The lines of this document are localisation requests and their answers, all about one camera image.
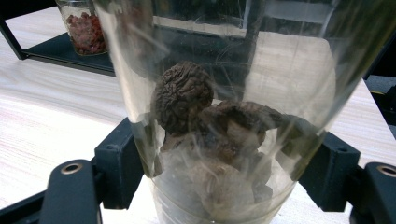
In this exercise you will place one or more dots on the glass jar of dried mushrooms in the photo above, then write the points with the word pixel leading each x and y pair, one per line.
pixel 218 140

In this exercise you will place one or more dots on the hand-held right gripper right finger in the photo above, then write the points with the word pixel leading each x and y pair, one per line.
pixel 334 174

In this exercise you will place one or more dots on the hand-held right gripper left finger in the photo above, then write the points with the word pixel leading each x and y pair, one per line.
pixel 120 168

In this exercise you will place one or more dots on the black metal shelf rack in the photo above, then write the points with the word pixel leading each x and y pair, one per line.
pixel 56 49

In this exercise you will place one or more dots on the glass jar of red dried fruit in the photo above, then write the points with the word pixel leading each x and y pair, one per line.
pixel 85 34

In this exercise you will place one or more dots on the black stand with striped base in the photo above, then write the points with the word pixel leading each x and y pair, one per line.
pixel 387 102

